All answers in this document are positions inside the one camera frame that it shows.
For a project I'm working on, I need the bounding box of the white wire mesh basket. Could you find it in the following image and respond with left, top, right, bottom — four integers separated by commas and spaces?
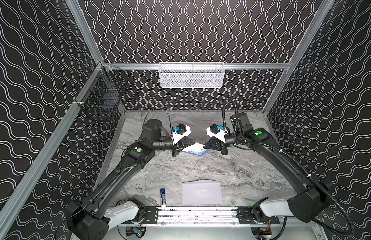
158, 62, 226, 89

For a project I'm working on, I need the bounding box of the white envelope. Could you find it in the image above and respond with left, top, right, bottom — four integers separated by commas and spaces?
182, 180, 223, 206

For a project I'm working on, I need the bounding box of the aluminium left side rail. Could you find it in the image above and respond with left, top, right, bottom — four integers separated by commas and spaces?
0, 62, 102, 240

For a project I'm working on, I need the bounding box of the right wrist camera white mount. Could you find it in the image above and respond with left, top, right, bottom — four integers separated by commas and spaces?
206, 124, 228, 143

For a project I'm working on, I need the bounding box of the black wire basket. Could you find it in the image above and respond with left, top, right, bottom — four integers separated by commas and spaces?
79, 66, 127, 122

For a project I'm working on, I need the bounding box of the floral blue white letter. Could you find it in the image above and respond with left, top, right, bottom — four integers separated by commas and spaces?
182, 143, 211, 157

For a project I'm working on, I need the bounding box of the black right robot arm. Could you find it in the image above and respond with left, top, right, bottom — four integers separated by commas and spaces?
204, 113, 333, 223

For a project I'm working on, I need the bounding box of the aluminium corner post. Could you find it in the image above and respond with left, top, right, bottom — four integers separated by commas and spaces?
263, 0, 335, 116
66, 0, 104, 63

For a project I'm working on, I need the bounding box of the aluminium corner post left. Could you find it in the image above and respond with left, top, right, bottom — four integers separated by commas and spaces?
66, 0, 104, 63

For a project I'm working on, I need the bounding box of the blue white glue stick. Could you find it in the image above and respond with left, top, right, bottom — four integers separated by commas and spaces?
160, 188, 166, 209

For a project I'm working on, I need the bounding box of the aluminium back crossbar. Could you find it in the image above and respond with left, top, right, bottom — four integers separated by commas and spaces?
104, 62, 291, 71

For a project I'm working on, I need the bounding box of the aluminium corner post right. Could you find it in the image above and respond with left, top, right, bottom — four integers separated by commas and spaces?
263, 0, 335, 116

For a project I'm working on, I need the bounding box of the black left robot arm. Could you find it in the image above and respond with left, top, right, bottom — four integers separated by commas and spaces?
66, 119, 195, 240

